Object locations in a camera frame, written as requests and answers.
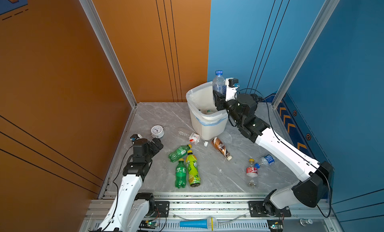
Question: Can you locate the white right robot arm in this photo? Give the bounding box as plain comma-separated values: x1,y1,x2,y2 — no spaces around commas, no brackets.
138,83,333,216

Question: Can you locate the yellow-green tea bottle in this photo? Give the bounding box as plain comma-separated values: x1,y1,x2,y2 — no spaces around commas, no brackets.
187,150,201,188

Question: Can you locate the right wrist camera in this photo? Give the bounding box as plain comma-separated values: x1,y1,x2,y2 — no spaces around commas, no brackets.
225,78,239,101

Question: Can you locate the green circuit board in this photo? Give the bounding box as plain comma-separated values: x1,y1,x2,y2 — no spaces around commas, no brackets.
139,221,160,230
267,220,284,232

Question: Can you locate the red-label yellow-cap bottle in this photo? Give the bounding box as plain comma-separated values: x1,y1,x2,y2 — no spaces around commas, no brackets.
246,158,260,187

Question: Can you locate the white alarm clock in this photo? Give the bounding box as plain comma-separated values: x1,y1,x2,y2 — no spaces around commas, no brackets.
151,125,165,139

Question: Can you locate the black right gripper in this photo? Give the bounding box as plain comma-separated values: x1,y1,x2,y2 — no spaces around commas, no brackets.
213,88,245,127

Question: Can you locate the aluminium frame post left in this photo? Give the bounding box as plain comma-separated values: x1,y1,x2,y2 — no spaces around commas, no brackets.
79,0,137,109

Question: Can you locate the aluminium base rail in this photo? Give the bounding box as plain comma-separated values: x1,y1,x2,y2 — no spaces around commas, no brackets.
79,191,343,232

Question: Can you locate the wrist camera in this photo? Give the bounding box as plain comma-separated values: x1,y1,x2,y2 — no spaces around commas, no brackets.
225,78,239,101
130,134,143,143

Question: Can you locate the green bottle lying diagonal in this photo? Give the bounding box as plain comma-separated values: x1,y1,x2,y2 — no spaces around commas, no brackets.
168,144,192,162

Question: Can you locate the right green circuit board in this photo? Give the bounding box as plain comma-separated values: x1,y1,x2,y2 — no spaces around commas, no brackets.
267,220,284,232

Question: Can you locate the green sprite bottle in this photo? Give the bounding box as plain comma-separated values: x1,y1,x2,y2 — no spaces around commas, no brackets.
175,158,187,189

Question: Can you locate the left green circuit board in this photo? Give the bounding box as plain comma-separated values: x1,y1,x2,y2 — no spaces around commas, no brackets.
139,221,160,230

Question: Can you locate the crushed blue-label bottle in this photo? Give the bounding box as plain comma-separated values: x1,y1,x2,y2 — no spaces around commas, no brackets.
261,154,275,166

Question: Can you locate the small blue-cap water bottle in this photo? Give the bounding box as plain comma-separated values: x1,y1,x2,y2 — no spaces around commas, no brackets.
213,70,227,95

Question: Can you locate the brown coffee bottle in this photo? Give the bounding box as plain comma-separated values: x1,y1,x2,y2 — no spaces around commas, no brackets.
211,137,233,161

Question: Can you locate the aluminium frame post right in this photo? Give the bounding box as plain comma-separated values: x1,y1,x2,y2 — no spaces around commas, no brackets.
272,0,340,109

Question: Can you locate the clear crushed red-white bottle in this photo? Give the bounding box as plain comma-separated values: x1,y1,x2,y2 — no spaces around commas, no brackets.
178,128,208,147

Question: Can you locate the silver knob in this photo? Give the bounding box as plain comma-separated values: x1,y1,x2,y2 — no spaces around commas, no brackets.
300,219,313,227

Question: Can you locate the aluminium frame post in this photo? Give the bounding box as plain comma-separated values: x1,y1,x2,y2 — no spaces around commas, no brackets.
79,0,137,109
272,0,340,109

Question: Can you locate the white plastic waste bin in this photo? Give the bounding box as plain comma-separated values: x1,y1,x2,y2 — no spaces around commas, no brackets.
186,82,228,140

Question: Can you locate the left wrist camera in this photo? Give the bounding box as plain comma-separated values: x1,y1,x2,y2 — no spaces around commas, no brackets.
130,134,143,143

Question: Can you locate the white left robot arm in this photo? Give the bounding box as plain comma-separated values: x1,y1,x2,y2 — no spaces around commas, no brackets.
96,134,164,232

